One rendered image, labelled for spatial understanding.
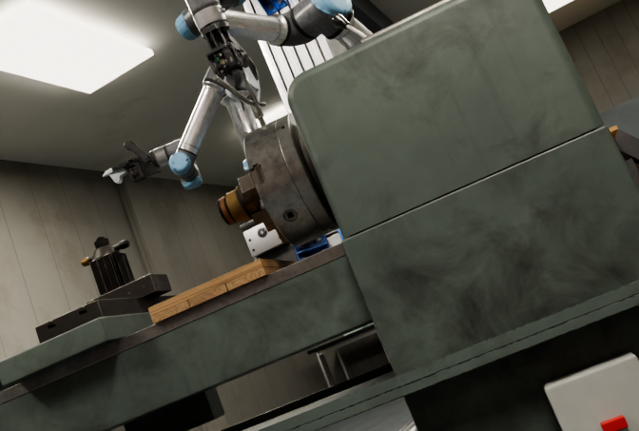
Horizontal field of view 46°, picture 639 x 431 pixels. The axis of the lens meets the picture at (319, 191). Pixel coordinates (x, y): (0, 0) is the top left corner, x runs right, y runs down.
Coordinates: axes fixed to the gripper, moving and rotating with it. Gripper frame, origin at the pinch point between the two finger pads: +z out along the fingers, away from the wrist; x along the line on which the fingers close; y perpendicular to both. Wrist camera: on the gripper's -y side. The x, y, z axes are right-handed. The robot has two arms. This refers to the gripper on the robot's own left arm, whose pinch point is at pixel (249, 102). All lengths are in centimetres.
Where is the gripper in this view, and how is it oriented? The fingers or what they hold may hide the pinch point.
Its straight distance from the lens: 187.7
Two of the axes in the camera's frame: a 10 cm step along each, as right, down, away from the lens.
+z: 4.1, 9.1, -0.2
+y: -2.0, 0.6, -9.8
